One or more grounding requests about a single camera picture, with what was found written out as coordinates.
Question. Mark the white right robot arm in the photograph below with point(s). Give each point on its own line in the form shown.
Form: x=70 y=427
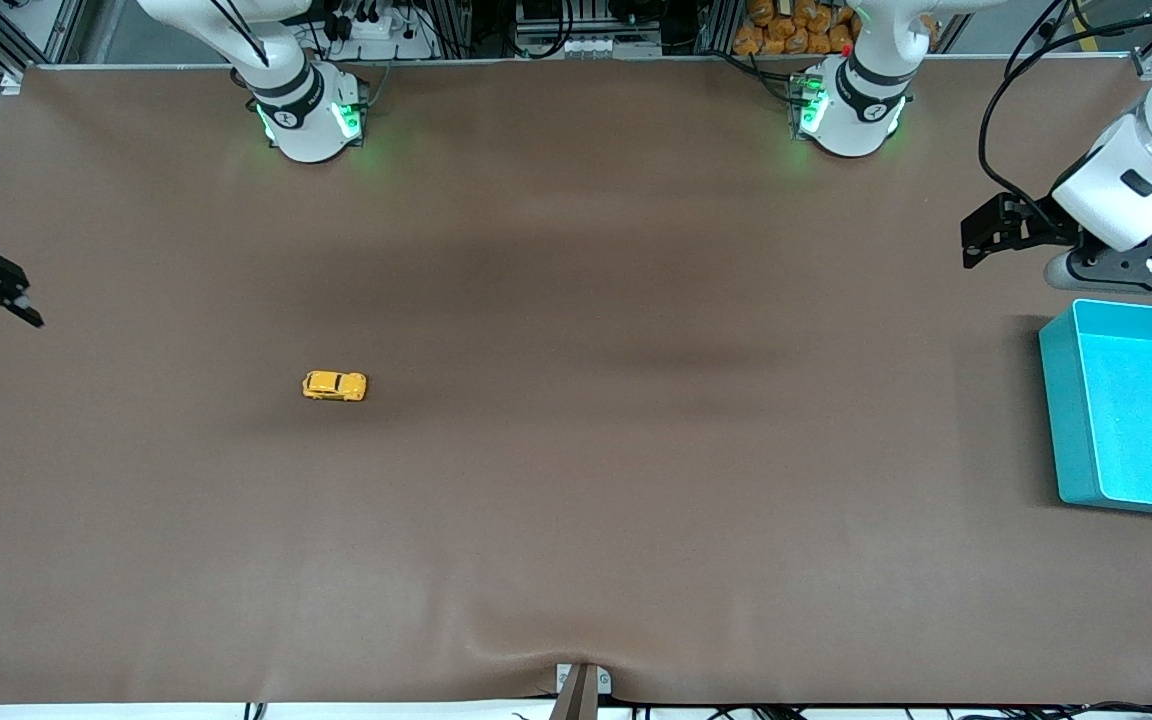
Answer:
x=311 y=130

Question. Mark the yellow beetle toy car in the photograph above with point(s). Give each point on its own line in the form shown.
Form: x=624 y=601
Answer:
x=334 y=386

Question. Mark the white terminal block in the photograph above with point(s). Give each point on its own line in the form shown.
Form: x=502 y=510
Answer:
x=616 y=47

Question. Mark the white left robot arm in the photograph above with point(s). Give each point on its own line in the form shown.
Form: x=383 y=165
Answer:
x=861 y=120

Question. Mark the teal plastic bin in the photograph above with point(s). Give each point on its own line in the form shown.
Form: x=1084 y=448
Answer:
x=1136 y=420

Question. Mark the brown table mat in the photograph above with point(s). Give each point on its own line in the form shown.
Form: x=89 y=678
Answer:
x=576 y=500

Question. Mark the pile of orange objects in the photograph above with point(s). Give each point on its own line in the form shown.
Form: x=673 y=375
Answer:
x=786 y=35

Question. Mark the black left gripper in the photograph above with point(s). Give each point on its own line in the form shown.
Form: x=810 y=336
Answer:
x=1039 y=231

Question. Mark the white power strip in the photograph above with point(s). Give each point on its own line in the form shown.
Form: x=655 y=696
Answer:
x=376 y=28

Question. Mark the metal table clamp bracket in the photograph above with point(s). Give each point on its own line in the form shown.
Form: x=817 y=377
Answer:
x=581 y=695

